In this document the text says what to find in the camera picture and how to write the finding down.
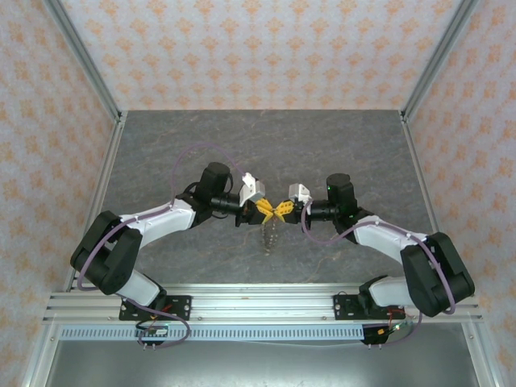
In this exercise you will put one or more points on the grey metal shelf panel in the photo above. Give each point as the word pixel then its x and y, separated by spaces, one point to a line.
pixel 262 367

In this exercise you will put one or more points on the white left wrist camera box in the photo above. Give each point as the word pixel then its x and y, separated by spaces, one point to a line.
pixel 250 187

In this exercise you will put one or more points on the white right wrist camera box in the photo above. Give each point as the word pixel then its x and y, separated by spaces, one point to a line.
pixel 298 191

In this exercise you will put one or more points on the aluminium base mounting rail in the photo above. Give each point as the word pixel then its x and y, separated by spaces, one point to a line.
pixel 262 304

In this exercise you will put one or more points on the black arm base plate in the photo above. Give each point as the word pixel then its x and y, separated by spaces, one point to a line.
pixel 344 306
pixel 179 306

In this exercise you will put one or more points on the aluminium table side rail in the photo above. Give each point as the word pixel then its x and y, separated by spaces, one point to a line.
pixel 105 177
pixel 419 177

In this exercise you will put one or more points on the small green circuit board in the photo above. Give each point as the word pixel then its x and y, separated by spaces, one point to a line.
pixel 393 328
pixel 155 331

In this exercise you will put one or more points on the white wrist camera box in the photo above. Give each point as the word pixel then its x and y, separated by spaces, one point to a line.
pixel 250 187
pixel 298 191

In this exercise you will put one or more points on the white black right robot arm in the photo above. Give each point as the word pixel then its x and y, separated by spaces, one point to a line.
pixel 435 274

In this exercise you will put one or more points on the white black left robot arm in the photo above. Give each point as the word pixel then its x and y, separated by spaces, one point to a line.
pixel 109 258

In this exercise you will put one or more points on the aluminium frame corner post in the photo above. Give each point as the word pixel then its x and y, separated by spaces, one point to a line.
pixel 84 60
pixel 439 60

